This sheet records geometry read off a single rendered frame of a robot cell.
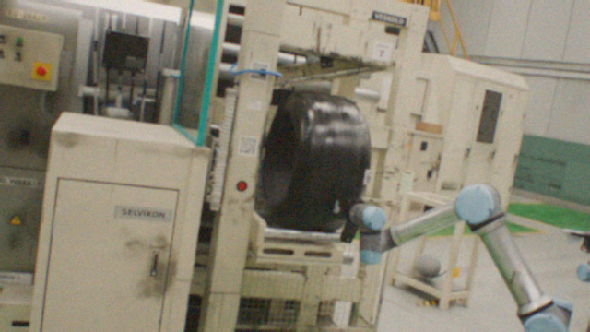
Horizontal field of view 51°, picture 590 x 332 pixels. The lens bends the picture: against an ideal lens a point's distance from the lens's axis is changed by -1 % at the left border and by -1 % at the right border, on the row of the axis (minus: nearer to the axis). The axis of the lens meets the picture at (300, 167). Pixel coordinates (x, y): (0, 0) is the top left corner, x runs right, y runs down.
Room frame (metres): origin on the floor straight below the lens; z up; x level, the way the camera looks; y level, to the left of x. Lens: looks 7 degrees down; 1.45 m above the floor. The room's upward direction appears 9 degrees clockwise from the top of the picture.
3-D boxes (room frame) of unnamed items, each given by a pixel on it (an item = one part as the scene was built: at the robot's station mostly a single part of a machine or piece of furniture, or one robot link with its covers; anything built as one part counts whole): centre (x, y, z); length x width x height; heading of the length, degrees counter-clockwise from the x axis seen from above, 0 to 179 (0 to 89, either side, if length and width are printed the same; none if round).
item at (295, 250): (2.42, -0.04, 0.83); 0.36 x 0.09 x 0.06; 109
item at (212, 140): (2.84, 0.34, 1.05); 0.20 x 0.15 x 0.30; 109
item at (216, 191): (2.39, 0.31, 1.19); 0.05 x 0.04 x 0.48; 19
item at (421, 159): (7.35, -1.16, 0.62); 0.91 x 0.58 x 1.25; 131
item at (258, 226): (2.49, 0.17, 0.90); 0.40 x 0.03 x 0.10; 19
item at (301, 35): (2.87, -0.02, 1.71); 0.61 x 0.25 x 0.15; 109
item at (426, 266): (4.92, -1.20, 0.40); 0.60 x 0.35 x 0.80; 41
